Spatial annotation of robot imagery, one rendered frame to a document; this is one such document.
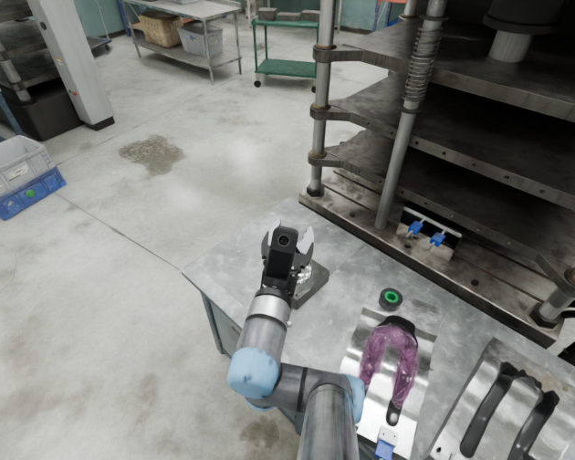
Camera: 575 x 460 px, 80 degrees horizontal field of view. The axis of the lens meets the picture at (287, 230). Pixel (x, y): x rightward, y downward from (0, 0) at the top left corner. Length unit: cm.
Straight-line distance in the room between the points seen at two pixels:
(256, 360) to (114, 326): 203
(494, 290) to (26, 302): 279
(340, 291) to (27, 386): 186
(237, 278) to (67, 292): 162
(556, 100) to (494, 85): 18
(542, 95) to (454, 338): 86
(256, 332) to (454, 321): 106
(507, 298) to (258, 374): 132
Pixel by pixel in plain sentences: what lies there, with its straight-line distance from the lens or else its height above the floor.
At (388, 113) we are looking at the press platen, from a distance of 165.
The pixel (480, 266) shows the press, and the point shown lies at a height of 78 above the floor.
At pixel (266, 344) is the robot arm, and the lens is 57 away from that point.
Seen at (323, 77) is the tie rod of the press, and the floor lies 143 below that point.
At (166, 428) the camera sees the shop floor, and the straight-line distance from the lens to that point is 214.
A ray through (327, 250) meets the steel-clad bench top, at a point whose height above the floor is 80.
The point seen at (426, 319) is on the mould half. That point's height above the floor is 91.
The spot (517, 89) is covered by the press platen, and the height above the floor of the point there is 154.
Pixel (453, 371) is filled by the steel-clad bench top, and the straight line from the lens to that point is 140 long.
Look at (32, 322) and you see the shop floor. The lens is 282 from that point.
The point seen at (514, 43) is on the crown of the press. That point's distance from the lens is 159.
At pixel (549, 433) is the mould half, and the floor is 91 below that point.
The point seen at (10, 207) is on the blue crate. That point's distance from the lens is 374.
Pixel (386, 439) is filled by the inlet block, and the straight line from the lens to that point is 116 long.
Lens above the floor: 197
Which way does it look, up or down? 44 degrees down
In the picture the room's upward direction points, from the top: straight up
